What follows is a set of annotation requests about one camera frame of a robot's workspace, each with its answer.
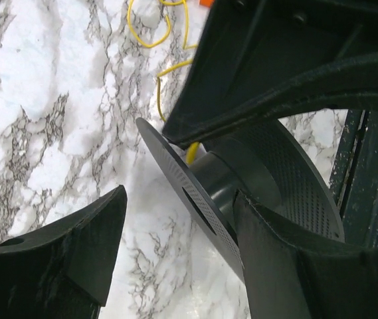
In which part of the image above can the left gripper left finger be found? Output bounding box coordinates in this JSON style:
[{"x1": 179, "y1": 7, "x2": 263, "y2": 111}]
[{"x1": 0, "y1": 185, "x2": 127, "y2": 318}]

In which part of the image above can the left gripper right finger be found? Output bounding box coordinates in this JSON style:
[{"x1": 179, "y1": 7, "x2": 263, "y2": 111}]
[{"x1": 234, "y1": 191, "x2": 378, "y2": 318}]

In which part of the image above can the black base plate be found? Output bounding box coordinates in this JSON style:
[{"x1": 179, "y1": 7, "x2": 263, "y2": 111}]
[{"x1": 330, "y1": 110, "x2": 378, "y2": 247}]

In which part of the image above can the orange curved toy track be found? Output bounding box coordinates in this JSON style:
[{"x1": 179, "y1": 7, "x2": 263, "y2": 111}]
[{"x1": 199, "y1": 0, "x2": 214, "y2": 7}]

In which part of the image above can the black cable spool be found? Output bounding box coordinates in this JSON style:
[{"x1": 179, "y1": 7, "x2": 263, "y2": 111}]
[{"x1": 136, "y1": 118, "x2": 345, "y2": 276}]

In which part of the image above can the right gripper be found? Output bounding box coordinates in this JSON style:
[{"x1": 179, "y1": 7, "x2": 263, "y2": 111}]
[{"x1": 162, "y1": 1, "x2": 378, "y2": 148}]

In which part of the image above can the yellow wire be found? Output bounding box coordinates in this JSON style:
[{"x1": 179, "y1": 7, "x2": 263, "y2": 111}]
[{"x1": 127, "y1": 0, "x2": 206, "y2": 165}]

